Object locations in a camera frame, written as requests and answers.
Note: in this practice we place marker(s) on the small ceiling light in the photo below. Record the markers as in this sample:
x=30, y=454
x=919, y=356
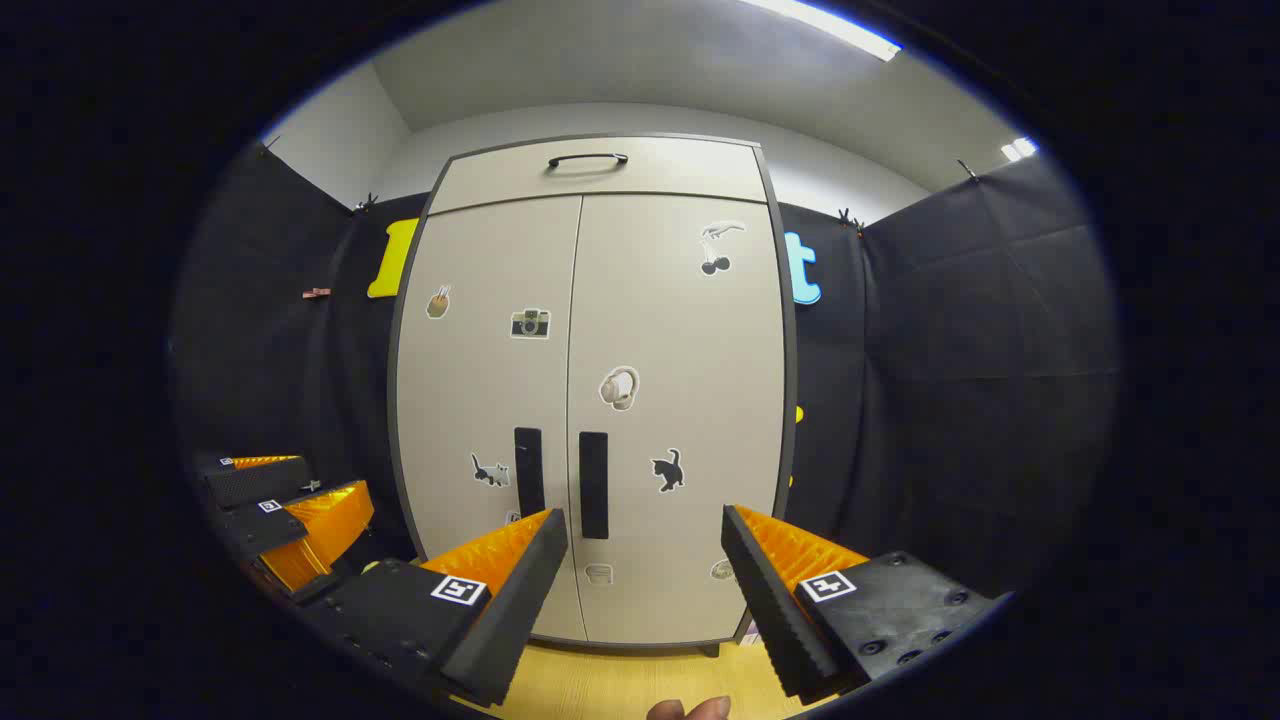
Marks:
x=1018, y=149

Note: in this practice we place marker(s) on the beige cabinet door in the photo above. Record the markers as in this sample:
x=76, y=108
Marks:
x=480, y=380
x=660, y=300

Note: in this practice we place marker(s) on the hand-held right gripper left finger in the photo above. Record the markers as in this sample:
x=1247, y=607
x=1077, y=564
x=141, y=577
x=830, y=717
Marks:
x=520, y=600

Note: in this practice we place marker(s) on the beige cabinet drawer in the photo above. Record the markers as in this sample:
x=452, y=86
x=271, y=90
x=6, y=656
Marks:
x=680, y=170

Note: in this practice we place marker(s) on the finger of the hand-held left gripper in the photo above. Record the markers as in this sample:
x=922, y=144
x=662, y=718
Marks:
x=265, y=528
x=255, y=482

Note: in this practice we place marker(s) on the beige double-door shoe cabinet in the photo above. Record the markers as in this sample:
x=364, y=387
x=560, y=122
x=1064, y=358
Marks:
x=791, y=330

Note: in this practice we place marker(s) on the long ceiling light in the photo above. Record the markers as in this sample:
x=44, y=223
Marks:
x=850, y=32

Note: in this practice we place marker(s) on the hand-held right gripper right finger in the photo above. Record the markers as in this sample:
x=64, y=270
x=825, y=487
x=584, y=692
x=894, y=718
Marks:
x=775, y=610

